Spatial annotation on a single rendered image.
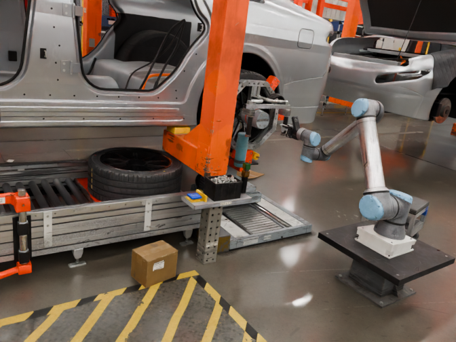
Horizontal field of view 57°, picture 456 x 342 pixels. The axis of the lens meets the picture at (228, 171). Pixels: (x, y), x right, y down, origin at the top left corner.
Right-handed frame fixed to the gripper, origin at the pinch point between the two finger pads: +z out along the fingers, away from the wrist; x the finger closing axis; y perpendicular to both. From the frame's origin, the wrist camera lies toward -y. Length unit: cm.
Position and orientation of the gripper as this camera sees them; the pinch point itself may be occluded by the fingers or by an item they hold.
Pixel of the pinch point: (283, 124)
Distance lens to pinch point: 328.0
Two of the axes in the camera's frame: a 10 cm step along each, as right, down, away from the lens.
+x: 8.3, -0.8, 5.6
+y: -1.2, 9.4, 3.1
